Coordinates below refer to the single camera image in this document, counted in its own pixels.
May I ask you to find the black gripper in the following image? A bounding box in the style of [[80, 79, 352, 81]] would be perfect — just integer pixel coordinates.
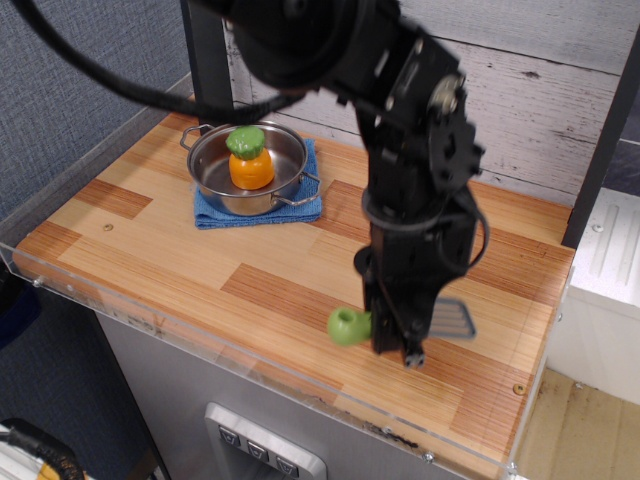
[[352, 219, 484, 370]]

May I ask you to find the green handled grey spatula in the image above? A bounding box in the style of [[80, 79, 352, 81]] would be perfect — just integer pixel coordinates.
[[327, 298, 477, 346]]

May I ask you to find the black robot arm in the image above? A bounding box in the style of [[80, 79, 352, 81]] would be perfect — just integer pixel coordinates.
[[203, 1, 488, 367]]

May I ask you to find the orange toy carrot green top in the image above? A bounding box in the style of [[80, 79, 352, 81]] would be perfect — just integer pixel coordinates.
[[225, 125, 275, 190]]

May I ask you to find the silver button control panel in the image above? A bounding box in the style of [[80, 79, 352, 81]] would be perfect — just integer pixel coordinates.
[[204, 402, 328, 479]]

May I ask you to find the blue folded cloth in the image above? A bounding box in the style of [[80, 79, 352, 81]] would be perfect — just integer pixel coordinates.
[[194, 138, 322, 230]]

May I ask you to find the stainless steel pot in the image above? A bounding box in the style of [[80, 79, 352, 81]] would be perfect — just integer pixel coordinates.
[[180, 122, 321, 217]]

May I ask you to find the white aluminium rail block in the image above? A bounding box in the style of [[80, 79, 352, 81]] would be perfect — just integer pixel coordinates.
[[547, 188, 639, 404]]

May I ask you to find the black vertical post right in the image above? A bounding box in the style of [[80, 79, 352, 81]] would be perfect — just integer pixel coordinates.
[[562, 1, 639, 248]]

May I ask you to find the black vertical post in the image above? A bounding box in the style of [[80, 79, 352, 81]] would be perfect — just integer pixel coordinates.
[[180, 1, 234, 126], [562, 1, 639, 248]]

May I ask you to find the black vertical post left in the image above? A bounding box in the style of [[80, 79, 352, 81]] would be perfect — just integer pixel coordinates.
[[180, 1, 234, 126]]

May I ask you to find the yellow black cable bundle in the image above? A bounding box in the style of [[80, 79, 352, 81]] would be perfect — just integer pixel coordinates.
[[0, 418, 94, 480]]

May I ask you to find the black braided cable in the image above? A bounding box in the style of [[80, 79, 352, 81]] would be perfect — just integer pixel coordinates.
[[9, 0, 306, 126]]

